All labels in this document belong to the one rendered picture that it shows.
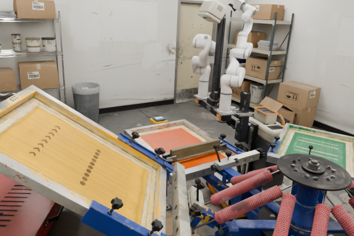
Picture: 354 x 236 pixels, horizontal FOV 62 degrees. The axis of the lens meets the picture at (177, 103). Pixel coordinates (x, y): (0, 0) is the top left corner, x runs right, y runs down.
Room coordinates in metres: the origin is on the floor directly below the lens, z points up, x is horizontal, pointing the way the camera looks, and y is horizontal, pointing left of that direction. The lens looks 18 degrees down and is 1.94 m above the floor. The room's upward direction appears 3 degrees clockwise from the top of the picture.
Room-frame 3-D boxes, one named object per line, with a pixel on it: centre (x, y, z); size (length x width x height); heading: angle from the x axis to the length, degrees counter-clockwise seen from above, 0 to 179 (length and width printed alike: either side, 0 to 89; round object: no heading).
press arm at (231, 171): (1.55, -0.34, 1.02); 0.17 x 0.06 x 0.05; 32
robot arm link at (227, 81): (2.37, -0.41, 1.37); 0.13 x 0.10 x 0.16; 64
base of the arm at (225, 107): (2.38, -0.42, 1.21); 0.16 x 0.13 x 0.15; 111
